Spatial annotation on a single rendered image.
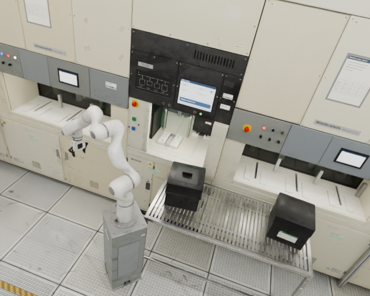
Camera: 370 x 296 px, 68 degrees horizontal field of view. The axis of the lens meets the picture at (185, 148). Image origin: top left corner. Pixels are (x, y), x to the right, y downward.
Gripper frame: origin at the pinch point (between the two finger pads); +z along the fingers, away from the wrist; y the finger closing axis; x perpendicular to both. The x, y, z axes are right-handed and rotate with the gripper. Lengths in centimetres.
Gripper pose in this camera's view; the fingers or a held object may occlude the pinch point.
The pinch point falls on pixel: (78, 153)
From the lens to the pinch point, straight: 241.1
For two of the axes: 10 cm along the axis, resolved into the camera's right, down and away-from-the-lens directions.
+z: -1.5, 8.0, 5.8
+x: -7.4, -4.8, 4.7
